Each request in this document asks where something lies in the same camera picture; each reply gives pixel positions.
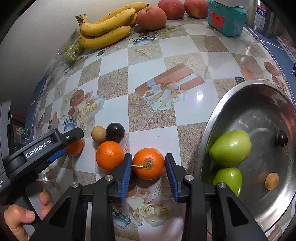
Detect steel canister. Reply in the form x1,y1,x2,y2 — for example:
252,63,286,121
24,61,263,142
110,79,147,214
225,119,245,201
245,0,281,39

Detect clear plastic bag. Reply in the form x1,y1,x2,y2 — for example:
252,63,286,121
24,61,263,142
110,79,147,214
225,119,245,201
45,35,86,77

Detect red apple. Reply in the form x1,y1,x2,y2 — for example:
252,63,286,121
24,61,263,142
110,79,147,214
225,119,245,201
158,0,185,19
184,0,208,19

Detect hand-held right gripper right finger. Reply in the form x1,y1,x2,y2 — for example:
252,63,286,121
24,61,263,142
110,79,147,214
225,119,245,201
165,153,271,241

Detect yellow banana bunch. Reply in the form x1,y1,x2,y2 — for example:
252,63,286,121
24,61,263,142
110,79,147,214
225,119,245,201
76,2,149,50

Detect peach next to bananas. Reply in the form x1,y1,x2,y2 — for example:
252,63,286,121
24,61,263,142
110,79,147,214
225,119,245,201
136,6,167,31

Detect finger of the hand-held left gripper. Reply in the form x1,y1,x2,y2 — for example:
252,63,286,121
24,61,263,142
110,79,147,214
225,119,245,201
46,149,67,163
59,127,85,149

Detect checkered printed tablecloth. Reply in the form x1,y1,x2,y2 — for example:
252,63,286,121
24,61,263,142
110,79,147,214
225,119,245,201
25,16,296,241

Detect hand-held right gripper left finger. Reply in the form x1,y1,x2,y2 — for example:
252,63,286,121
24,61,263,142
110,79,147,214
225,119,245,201
30,153,133,241

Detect person's left hand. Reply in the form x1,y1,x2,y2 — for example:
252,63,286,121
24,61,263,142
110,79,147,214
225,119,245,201
3,181,52,241

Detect glass mug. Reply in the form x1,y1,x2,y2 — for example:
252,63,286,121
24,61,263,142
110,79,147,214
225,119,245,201
11,124,30,149

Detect large green fruit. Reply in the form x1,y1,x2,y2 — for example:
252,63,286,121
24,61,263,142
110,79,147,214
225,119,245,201
212,167,243,197
209,130,252,167

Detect stainless steel basin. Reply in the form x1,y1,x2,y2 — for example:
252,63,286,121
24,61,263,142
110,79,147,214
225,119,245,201
193,80,296,233

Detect orange mandarin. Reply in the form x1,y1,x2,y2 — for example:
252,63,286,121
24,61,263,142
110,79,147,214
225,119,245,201
65,138,84,155
133,148,166,181
95,141,125,171

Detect teal plastic box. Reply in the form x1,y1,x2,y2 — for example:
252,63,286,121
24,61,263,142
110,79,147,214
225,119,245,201
207,0,248,37

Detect brown longan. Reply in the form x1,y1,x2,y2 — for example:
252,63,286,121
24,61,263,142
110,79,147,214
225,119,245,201
265,172,279,190
91,126,107,142

